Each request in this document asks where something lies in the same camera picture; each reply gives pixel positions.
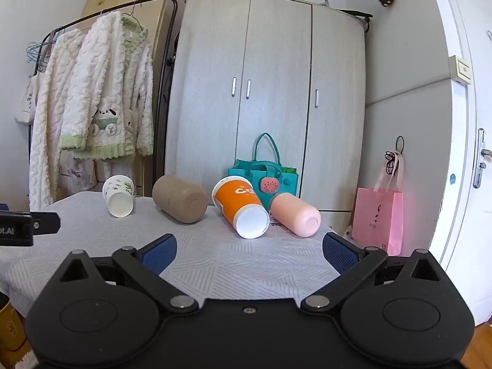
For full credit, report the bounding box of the pink tumbler cup grey lid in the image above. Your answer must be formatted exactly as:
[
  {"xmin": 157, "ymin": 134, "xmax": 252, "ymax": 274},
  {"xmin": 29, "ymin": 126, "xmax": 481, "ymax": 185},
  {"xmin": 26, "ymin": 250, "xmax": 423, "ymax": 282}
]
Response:
[{"xmin": 269, "ymin": 192, "xmax": 321, "ymax": 237}]

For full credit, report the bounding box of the tan brown tumbler cup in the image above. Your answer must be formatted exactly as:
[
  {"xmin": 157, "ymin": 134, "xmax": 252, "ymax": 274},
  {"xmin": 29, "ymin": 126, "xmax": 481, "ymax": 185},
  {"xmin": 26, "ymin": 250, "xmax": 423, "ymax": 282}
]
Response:
[{"xmin": 152, "ymin": 174, "xmax": 208, "ymax": 224}]

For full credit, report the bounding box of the white floral paper cup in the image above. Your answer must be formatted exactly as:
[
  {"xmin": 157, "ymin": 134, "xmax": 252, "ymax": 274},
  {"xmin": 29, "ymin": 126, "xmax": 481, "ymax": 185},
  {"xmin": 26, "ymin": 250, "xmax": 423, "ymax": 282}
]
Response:
[{"xmin": 103, "ymin": 175, "xmax": 135, "ymax": 218}]

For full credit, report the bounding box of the orange paper cup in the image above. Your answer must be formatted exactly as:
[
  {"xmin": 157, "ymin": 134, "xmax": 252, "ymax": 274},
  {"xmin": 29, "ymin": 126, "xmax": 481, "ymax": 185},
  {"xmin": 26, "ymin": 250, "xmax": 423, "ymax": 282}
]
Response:
[{"xmin": 212, "ymin": 176, "xmax": 270, "ymax": 239}]

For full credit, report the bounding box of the pink paper gift bag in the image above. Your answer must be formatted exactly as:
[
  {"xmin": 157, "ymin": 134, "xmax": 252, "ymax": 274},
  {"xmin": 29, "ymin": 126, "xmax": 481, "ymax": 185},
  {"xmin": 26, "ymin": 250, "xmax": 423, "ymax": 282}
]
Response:
[{"xmin": 352, "ymin": 152, "xmax": 404, "ymax": 256}]

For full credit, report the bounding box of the white patterned tablecloth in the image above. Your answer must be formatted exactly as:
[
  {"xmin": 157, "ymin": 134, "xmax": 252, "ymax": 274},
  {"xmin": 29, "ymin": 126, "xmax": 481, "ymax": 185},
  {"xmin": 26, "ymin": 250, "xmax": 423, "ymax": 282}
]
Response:
[{"xmin": 1, "ymin": 192, "xmax": 339, "ymax": 315}]

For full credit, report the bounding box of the teal felt handbag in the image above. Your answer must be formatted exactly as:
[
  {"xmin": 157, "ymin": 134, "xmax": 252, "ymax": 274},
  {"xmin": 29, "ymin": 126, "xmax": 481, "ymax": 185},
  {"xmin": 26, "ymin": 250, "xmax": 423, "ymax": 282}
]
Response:
[{"xmin": 227, "ymin": 133, "xmax": 299, "ymax": 211}]

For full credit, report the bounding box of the white fleece robe green trim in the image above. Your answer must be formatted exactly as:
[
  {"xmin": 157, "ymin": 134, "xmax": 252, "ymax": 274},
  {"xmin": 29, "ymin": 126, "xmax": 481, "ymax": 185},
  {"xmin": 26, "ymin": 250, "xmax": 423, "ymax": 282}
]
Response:
[{"xmin": 29, "ymin": 11, "xmax": 153, "ymax": 211}]

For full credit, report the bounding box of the black clothes rack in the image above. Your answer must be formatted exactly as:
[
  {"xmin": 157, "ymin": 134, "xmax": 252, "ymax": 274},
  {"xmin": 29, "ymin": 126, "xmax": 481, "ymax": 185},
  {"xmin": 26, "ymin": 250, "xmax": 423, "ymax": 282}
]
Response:
[{"xmin": 26, "ymin": 0, "xmax": 180, "ymax": 212}]

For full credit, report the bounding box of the tall brown cabinet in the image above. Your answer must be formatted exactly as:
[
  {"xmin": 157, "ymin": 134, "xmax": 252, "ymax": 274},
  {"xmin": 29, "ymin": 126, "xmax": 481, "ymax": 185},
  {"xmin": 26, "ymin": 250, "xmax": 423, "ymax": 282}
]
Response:
[{"xmin": 78, "ymin": 0, "xmax": 188, "ymax": 198}]

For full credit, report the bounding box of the white door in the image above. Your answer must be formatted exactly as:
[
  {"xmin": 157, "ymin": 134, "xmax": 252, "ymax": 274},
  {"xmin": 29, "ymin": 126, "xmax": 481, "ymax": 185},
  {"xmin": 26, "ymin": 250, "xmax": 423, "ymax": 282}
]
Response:
[{"xmin": 430, "ymin": 0, "xmax": 491, "ymax": 325}]

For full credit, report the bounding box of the black cable on hook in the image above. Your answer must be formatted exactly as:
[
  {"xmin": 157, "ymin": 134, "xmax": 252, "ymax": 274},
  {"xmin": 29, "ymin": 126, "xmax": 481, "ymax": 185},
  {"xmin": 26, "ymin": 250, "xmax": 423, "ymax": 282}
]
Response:
[{"xmin": 384, "ymin": 135, "xmax": 406, "ymax": 178}]

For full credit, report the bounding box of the silver door handle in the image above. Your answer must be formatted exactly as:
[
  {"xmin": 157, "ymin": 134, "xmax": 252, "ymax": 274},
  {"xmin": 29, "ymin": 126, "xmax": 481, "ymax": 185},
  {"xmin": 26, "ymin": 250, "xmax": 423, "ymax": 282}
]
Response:
[{"xmin": 473, "ymin": 128, "xmax": 491, "ymax": 189}]

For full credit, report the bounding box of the wall light switch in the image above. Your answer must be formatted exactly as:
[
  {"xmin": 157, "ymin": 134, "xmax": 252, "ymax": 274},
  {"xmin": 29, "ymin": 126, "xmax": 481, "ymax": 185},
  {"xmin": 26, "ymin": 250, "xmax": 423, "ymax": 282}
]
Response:
[{"xmin": 449, "ymin": 55, "xmax": 472, "ymax": 86}]

